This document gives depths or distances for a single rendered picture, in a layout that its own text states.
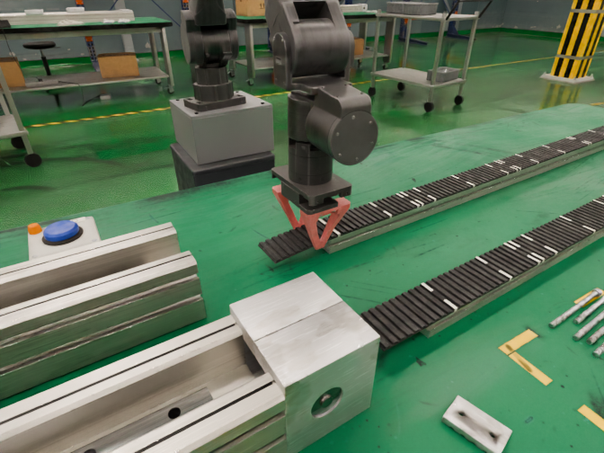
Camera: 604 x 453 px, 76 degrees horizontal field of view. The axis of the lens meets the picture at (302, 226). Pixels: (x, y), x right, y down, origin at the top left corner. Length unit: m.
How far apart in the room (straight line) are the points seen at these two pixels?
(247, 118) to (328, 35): 0.48
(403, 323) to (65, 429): 0.31
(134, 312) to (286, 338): 0.18
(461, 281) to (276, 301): 0.24
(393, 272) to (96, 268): 0.37
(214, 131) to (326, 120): 0.51
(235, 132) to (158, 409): 0.66
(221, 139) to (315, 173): 0.44
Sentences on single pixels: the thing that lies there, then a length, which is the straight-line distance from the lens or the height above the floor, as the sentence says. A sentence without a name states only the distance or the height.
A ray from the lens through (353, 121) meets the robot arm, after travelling 0.40.
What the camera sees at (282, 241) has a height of 0.81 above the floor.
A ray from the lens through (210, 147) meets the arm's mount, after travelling 0.89.
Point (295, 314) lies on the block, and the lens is 0.34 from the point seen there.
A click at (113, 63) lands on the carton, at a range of 5.21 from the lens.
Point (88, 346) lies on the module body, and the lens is 0.46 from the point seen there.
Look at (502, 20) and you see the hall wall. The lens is 13.59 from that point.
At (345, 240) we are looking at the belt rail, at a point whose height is 0.79.
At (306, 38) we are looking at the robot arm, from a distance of 0.44.
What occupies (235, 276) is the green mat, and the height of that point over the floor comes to 0.78.
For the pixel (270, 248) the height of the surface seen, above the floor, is 0.81.
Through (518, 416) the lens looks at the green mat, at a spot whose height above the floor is 0.78.
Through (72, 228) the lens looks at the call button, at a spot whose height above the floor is 0.85.
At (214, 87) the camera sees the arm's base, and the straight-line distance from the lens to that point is 0.90.
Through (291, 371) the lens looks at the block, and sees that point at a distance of 0.31.
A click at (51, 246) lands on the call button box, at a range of 0.58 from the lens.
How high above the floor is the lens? 1.12
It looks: 32 degrees down
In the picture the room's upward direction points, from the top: straight up
